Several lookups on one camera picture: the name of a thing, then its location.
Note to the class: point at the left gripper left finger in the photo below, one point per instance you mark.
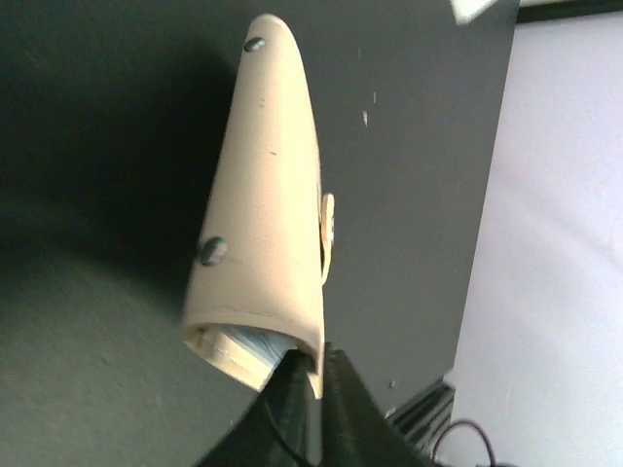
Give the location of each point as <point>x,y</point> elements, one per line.
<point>274,430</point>

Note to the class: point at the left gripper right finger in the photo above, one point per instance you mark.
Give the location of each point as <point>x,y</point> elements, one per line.
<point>354,432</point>

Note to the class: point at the beige leather card holder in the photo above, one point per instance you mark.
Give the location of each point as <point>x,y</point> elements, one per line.
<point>255,289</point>

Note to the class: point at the white bin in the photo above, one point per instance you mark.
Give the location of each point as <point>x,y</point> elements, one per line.
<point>467,10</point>

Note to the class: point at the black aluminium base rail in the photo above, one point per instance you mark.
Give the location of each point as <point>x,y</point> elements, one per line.
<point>421,420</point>

